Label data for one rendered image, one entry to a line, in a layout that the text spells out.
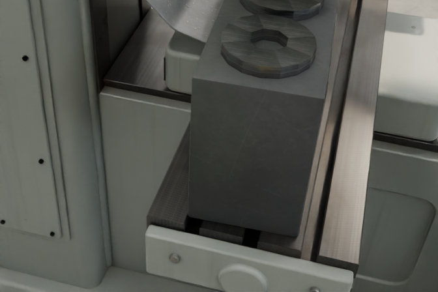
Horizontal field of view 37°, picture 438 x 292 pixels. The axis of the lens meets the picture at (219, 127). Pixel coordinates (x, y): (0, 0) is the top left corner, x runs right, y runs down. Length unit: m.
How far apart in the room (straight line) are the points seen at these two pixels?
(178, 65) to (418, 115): 0.42
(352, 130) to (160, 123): 0.49
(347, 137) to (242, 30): 0.26
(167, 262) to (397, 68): 0.61
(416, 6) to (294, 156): 2.59
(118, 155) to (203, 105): 0.75
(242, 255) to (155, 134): 0.60
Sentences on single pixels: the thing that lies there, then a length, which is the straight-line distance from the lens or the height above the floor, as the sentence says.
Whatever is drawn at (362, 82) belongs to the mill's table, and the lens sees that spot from 0.93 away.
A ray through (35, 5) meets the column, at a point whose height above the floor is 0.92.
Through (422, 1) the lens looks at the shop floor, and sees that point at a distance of 3.23.
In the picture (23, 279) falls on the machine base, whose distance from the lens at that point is 1.62.
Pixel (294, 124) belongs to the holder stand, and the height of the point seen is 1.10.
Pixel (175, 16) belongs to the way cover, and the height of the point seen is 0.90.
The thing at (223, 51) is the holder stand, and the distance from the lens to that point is 0.60.
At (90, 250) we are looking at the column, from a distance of 1.50.
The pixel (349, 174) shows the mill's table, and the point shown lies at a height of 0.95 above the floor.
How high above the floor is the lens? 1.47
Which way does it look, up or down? 41 degrees down
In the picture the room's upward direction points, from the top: 4 degrees clockwise
